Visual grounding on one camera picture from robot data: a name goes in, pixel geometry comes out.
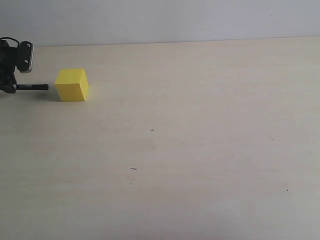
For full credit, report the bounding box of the black cable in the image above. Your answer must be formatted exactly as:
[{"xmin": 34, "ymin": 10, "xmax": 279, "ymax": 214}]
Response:
[{"xmin": 0, "ymin": 37, "xmax": 21, "ymax": 49}]

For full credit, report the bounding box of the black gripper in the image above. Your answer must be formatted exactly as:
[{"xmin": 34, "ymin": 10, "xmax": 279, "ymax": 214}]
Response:
[{"xmin": 0, "ymin": 39, "xmax": 18, "ymax": 94}]

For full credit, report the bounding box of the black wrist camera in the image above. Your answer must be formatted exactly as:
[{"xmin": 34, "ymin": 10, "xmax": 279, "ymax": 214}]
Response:
[{"xmin": 16, "ymin": 41, "xmax": 34, "ymax": 73}]

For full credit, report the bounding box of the yellow cube block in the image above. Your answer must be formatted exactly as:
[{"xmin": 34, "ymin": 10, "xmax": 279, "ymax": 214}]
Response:
[{"xmin": 54, "ymin": 68, "xmax": 89, "ymax": 102}]

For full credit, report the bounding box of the black and white marker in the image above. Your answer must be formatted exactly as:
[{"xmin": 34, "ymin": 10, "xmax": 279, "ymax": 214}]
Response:
[{"xmin": 15, "ymin": 84, "xmax": 49, "ymax": 91}]

